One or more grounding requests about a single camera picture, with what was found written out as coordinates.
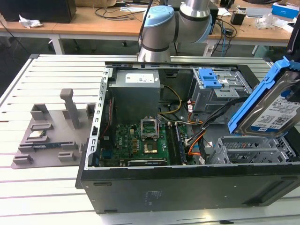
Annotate green motherboard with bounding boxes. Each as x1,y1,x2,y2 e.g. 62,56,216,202
100,121,195,166

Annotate blue plastic cage latch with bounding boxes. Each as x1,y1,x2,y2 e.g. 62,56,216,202
197,67,222,90

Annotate large black box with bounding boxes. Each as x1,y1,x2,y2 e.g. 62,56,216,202
0,0,77,24

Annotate black cable coil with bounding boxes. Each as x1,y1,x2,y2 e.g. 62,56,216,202
94,6,146,22

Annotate orange wire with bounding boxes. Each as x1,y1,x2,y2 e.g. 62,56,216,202
187,142,203,157

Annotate black cable bundle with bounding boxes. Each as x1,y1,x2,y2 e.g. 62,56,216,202
185,96,249,146

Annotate wooden desk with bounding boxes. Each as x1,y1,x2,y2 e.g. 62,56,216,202
0,6,146,56
208,4,300,57

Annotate crumpled white paper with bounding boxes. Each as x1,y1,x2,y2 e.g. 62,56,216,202
18,14,44,29

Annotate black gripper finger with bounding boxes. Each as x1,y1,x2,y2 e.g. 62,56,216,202
284,90,300,103
287,22,300,57

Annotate black graphics card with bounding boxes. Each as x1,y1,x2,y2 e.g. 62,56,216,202
120,158,169,167

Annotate blue cardboard box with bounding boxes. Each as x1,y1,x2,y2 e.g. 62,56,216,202
271,2,300,20

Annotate grey power supply unit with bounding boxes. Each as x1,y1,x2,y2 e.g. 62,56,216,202
108,70,161,118

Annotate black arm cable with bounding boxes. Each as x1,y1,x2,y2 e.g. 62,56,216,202
138,0,154,45

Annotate silver CPU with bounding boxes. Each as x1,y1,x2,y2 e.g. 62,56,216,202
27,130,46,140

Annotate installed RAM stick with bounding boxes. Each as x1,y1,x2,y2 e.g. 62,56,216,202
174,123,187,165

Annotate red wire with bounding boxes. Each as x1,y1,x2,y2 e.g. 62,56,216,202
104,97,115,139

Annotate black container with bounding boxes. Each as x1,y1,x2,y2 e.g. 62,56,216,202
230,11,246,26

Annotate black open PC case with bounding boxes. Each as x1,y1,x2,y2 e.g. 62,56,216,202
75,61,300,214

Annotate white open box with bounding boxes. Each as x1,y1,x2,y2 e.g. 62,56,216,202
280,19,296,34

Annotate yellow wire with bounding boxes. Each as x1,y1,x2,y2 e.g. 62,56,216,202
158,85,183,116

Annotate CPU socket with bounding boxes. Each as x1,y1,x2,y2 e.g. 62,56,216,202
142,138,158,155

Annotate grey drive cage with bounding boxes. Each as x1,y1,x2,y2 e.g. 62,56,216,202
188,67,255,113

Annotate grey flat box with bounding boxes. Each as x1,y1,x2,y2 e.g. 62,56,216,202
244,7,273,18

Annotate hard disk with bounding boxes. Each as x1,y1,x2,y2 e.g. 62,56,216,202
227,55,300,139

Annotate metal socket cover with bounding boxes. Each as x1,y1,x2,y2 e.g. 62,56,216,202
140,116,160,141

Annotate grey parts rack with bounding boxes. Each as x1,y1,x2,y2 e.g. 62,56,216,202
10,88,96,172

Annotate white power strip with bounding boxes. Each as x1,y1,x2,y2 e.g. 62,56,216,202
203,45,215,57

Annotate clear plastic bag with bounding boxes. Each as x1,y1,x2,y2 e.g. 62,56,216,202
255,13,278,30

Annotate silver disk bay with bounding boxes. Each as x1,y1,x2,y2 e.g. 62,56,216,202
207,135,293,165

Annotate loose RAM stick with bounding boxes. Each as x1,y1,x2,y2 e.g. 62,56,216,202
32,143,62,150

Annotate black RAM slot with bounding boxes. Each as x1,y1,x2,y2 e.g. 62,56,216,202
165,123,180,165

